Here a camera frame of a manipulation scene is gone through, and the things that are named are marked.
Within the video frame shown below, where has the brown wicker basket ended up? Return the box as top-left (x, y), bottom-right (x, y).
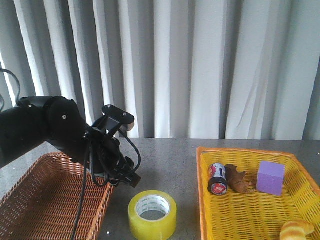
top-left (0, 152), bottom-right (114, 240)

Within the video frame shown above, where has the toy croissant bread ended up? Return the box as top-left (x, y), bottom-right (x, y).
top-left (279, 220), bottom-right (315, 240)

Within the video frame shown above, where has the brown toy animal figure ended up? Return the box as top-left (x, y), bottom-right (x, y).
top-left (225, 164), bottom-right (253, 194)

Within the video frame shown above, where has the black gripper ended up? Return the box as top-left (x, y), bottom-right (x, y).
top-left (83, 128), bottom-right (142, 188)

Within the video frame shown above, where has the yellow orange-rimmed plastic basket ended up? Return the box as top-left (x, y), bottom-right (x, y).
top-left (197, 147), bottom-right (320, 240)

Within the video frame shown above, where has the small blue white can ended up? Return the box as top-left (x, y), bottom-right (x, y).
top-left (208, 163), bottom-right (228, 196)

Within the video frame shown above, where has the purple foam cube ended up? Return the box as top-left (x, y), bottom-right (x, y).
top-left (256, 161), bottom-right (285, 196)

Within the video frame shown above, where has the yellow packing tape roll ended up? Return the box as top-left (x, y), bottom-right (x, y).
top-left (128, 190), bottom-right (178, 240)

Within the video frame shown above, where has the grey pleated curtain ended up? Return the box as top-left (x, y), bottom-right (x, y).
top-left (0, 0), bottom-right (320, 140)

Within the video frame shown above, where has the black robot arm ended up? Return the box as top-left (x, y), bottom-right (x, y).
top-left (0, 96), bottom-right (141, 188)

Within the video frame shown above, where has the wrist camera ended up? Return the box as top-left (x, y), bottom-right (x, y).
top-left (92, 104), bottom-right (135, 138)

